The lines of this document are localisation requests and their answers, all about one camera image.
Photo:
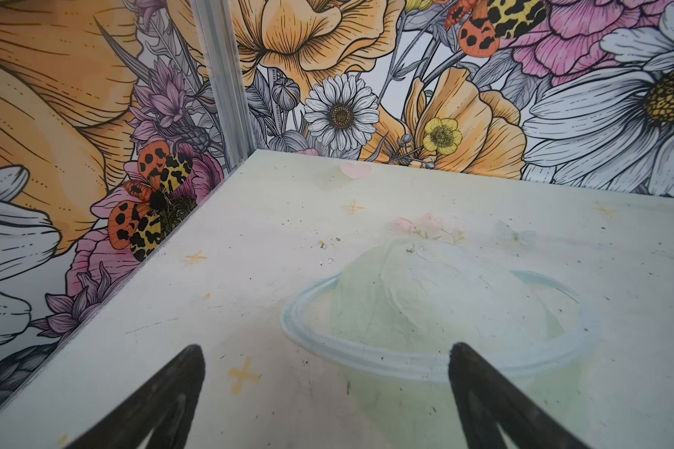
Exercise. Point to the aluminium corner post left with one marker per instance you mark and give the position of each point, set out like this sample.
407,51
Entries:
220,51

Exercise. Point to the clear plastic bowl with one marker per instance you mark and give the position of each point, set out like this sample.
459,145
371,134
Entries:
397,310

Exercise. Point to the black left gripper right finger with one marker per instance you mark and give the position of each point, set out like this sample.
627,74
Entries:
490,407

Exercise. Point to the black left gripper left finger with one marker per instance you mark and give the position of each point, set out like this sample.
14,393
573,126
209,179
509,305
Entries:
157,415

